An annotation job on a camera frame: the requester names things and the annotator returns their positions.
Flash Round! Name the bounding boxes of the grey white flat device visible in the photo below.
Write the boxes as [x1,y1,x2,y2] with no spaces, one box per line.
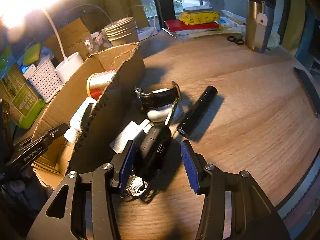
[182,5,213,14]

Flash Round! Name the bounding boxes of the white lamp cable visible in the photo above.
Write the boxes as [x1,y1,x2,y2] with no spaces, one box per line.
[74,3,113,26]

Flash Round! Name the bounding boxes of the steel tumbler with tag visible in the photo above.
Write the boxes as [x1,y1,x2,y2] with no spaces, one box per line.
[244,0,276,54]

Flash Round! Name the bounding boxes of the white earbuds case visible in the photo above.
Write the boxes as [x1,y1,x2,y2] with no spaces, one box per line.
[147,104,177,123]

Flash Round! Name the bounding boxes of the black window frame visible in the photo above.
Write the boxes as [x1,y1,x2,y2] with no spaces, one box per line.
[149,0,226,23]

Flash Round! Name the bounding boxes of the cluster of small clear bottles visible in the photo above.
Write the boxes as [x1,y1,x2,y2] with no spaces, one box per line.
[84,31,111,56]

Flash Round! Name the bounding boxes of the stack of paper cups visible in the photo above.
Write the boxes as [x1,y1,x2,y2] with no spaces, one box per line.
[104,17,139,47]

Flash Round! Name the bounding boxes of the red book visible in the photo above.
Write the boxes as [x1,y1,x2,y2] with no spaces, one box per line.
[164,18,219,32]

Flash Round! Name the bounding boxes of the black flashlight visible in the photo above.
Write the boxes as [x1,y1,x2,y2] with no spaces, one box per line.
[177,85,219,138]

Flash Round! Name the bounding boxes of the red gold tin can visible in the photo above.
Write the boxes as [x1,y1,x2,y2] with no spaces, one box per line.
[86,71,118,99]

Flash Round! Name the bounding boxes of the black car key with keyring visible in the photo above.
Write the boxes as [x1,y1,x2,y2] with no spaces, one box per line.
[121,124,173,203]

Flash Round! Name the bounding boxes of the white blue tissue packs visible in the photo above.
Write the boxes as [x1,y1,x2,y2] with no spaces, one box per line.
[217,9,247,28]

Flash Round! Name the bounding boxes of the yellow green sponge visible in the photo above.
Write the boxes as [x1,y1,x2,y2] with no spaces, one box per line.
[22,42,42,66]

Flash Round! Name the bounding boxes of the white perforated basket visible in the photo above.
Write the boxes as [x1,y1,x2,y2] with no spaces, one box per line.
[24,55,63,103]

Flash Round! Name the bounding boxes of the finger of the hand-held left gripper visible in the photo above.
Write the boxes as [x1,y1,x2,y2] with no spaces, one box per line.
[32,123,69,144]

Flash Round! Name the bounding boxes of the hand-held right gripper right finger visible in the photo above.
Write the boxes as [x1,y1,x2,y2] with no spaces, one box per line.
[180,140,291,240]

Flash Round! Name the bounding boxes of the cardboard box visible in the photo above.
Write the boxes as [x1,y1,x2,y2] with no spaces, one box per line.
[31,42,147,191]

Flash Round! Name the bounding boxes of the brown cardboard package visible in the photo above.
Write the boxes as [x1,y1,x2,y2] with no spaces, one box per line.
[42,17,92,63]

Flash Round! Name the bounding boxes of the white charger adapter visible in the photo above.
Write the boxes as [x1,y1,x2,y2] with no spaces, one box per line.
[110,119,153,154]

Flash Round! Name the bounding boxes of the brown strap wristwatch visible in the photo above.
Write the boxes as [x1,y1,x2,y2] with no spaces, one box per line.
[135,81,182,111]

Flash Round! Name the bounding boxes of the pale green pack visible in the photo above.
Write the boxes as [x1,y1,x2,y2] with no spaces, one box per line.
[266,32,282,51]

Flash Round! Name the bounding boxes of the white charger cable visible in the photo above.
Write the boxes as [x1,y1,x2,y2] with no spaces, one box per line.
[126,4,158,28]

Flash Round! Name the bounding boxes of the blue white small box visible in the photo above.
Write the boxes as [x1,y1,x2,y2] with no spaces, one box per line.
[20,64,38,79]

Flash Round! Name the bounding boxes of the black smartphone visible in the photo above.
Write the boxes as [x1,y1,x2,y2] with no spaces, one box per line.
[293,67,320,118]

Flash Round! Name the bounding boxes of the yellow printed packet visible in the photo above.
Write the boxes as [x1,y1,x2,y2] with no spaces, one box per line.
[178,11,221,26]

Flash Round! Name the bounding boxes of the white desk lamp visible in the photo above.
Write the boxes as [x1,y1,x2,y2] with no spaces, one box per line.
[0,0,84,83]

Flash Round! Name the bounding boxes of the black scissors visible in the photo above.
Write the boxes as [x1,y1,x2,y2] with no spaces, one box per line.
[227,35,246,45]

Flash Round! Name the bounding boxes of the white pill bottle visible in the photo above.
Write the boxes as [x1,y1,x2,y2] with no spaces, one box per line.
[64,97,98,144]

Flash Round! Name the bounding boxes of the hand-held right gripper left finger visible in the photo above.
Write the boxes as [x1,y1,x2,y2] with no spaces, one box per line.
[26,140,136,240]

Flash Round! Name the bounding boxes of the green printed carton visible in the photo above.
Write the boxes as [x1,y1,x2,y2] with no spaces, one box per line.
[0,63,47,130]

